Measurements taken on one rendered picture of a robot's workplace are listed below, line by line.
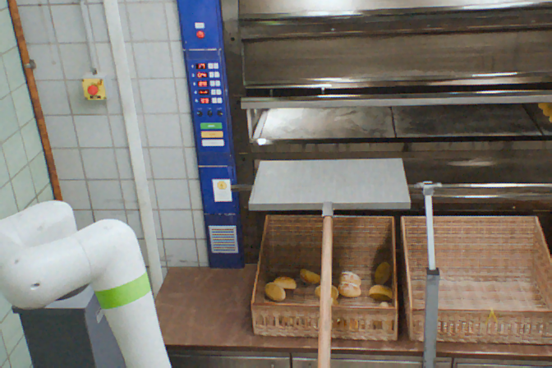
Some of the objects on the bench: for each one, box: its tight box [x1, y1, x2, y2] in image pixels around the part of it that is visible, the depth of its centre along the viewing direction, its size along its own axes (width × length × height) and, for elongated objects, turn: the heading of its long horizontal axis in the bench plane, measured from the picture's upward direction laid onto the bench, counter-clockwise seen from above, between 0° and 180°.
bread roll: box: [264, 283, 286, 301], centre depth 272 cm, size 6×10×7 cm
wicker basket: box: [251, 214, 399, 342], centre depth 265 cm, size 49×56×28 cm
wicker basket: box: [399, 215, 552, 345], centre depth 258 cm, size 49×56×28 cm
